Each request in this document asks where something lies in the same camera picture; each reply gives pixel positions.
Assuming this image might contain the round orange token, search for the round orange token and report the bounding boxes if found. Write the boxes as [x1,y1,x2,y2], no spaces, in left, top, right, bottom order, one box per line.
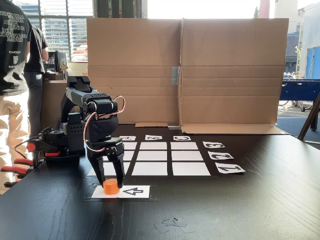
[103,178,120,195]

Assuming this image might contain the white nine-square grid sheet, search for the white nine-square grid sheet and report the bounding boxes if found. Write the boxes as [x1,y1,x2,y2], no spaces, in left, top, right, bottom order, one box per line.
[87,141,212,177]

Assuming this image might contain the white arrow paper sheet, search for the white arrow paper sheet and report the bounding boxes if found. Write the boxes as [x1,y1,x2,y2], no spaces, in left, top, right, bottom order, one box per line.
[91,185,151,199]

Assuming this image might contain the red black clamp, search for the red black clamp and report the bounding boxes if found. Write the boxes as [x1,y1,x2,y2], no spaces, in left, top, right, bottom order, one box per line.
[26,138,61,169]
[0,157,35,189]

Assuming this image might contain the brown counter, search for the brown counter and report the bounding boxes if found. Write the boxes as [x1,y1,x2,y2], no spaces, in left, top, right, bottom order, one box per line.
[40,79,88,131]

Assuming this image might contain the dark glass-front box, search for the dark glass-front box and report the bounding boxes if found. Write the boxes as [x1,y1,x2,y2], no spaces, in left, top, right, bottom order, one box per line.
[48,49,69,75]

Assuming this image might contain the tape scraps on table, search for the tape scraps on table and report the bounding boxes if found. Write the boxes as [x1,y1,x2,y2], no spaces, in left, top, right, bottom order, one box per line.
[153,217,196,235]

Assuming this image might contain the person in plain black shirt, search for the person in plain black shirt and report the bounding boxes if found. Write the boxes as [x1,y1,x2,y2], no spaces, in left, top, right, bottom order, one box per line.
[23,24,50,139]

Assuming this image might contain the paper sheet number 3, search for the paper sheet number 3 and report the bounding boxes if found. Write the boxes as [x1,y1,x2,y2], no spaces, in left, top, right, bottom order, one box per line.
[202,141,225,149]

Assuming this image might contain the paper sheet number 2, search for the paper sheet number 2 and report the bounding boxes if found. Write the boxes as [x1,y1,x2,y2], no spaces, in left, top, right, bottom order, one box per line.
[207,151,235,160]

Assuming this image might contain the paper sheet number 1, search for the paper sheet number 1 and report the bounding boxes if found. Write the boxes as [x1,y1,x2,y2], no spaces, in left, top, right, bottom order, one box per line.
[214,163,246,175]

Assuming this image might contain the person in printed black shirt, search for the person in printed black shirt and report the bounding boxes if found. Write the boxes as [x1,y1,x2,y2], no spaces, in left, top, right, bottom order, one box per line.
[0,0,33,196]

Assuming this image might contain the brown cardboard screen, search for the brown cardboard screen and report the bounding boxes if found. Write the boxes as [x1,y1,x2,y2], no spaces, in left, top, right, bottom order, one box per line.
[86,17,290,135]

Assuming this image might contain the blue foosball table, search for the blue foosball table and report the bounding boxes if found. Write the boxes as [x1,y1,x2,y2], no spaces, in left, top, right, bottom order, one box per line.
[279,79,320,113]

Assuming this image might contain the dark wooden stand leg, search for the dark wooden stand leg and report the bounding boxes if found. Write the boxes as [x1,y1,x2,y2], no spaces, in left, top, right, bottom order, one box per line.
[297,92,320,141]

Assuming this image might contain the red white servo cable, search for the red white servo cable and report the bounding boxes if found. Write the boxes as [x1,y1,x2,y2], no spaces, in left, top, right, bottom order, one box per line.
[83,96,127,153]

